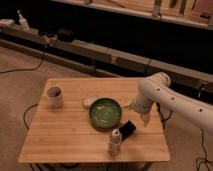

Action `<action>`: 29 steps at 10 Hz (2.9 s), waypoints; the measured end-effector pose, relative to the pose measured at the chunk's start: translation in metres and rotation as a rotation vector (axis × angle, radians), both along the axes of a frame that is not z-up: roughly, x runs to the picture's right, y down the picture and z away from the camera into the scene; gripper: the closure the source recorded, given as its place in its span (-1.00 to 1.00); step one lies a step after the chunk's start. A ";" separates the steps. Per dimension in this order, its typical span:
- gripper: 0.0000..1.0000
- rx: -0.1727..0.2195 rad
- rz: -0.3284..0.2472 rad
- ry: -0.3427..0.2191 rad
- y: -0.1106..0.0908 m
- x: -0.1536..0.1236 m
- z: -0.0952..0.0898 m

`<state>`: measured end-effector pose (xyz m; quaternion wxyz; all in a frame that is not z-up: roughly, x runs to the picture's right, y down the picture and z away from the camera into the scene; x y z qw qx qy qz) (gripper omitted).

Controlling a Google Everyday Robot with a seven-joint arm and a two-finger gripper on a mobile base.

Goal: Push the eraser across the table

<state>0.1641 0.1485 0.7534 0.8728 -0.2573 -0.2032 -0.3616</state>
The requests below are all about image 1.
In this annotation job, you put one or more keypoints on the black eraser block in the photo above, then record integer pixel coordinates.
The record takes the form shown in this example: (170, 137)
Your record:
(127, 129)

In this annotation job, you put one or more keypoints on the black box on ledge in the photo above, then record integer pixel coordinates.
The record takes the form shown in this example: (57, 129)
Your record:
(66, 35)

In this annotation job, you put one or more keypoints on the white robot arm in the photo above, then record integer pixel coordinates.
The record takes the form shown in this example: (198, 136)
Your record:
(155, 89)

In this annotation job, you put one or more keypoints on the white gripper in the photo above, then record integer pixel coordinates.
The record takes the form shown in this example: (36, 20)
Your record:
(140, 105)

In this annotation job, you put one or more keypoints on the white spray bottle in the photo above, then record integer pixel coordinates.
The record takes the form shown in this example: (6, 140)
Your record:
(23, 22)

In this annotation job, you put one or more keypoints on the small white bottle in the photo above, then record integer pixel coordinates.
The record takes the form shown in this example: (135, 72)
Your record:
(115, 140)

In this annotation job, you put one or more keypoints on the green round plate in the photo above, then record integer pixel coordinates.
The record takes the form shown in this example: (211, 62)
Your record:
(105, 113)

